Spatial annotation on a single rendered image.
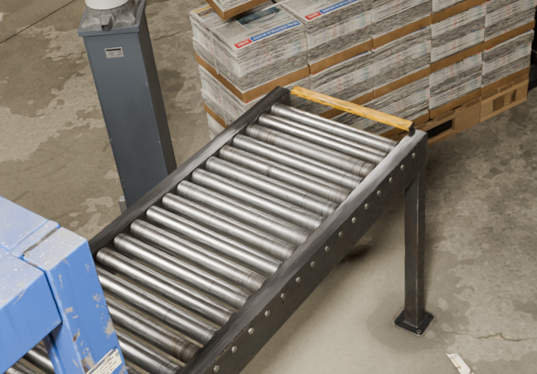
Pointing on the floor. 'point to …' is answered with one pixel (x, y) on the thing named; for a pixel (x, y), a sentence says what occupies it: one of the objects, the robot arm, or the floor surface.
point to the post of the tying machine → (73, 303)
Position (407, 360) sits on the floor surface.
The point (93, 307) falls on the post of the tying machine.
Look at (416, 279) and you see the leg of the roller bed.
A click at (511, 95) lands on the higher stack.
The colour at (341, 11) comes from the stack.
